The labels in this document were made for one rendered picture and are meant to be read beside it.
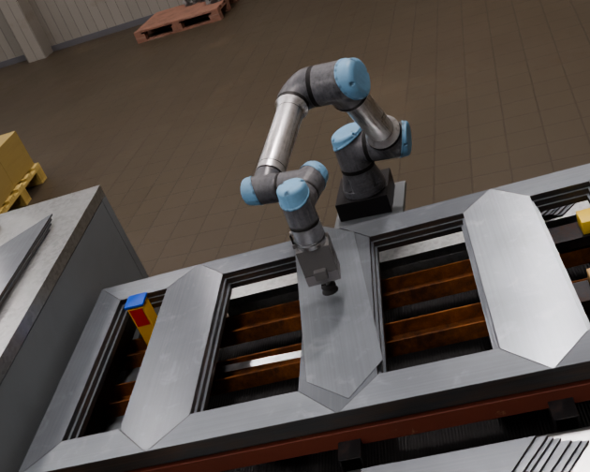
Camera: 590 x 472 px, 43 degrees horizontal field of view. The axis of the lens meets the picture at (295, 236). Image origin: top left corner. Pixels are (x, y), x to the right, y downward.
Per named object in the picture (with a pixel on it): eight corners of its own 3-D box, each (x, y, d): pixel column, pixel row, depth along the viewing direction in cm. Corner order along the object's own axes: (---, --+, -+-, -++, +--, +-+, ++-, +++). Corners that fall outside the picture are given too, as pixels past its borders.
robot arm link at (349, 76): (375, 135, 255) (305, 57, 209) (417, 127, 248) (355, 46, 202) (374, 168, 251) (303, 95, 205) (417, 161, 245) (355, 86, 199)
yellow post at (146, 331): (169, 355, 226) (142, 306, 217) (154, 359, 227) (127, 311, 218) (172, 345, 230) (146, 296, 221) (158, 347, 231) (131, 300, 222)
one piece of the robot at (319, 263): (287, 248, 177) (309, 302, 185) (324, 239, 175) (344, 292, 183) (288, 228, 185) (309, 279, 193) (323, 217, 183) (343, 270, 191)
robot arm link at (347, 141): (345, 156, 261) (332, 123, 254) (381, 151, 255) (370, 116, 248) (335, 174, 252) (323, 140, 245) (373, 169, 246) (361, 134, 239)
